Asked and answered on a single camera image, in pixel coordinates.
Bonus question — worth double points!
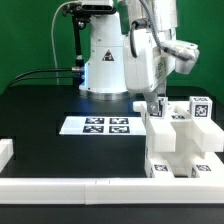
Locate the white chair seat block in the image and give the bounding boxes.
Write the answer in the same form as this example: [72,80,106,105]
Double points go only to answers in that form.
[145,122,208,178]

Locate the small white cube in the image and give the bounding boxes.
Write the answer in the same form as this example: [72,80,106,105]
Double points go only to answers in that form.
[189,96,213,119]

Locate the white cube nut with tag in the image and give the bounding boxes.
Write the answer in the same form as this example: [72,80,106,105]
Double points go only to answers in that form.
[150,97,168,118]

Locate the white flat chair panel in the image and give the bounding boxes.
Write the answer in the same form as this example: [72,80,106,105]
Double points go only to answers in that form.
[59,116,146,136]

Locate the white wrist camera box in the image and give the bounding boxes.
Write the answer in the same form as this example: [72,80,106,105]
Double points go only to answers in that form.
[163,40,200,75]

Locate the black cables at base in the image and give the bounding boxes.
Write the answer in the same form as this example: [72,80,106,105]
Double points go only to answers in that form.
[3,66,86,94]

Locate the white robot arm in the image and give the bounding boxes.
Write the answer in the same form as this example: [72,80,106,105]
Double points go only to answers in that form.
[80,0,177,115]

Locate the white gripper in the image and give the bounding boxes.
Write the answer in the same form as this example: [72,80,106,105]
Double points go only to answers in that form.
[123,29,175,116]

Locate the white chair side frame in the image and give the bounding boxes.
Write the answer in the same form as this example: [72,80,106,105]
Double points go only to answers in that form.
[133,101,224,160]

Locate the white border fence frame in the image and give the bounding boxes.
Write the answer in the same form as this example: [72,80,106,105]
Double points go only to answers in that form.
[0,136,224,205]

